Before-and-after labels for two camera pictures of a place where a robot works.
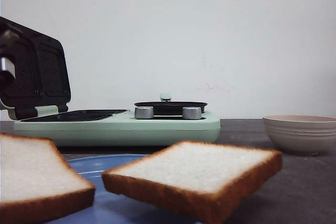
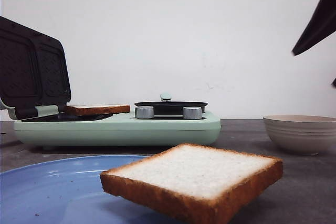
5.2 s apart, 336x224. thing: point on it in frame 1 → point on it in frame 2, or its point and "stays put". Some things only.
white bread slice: x=37 y=185 → x=86 y=109
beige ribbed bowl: x=302 y=134 stays put
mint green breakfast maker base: x=119 y=128 stays put
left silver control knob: x=144 y=112 stays put
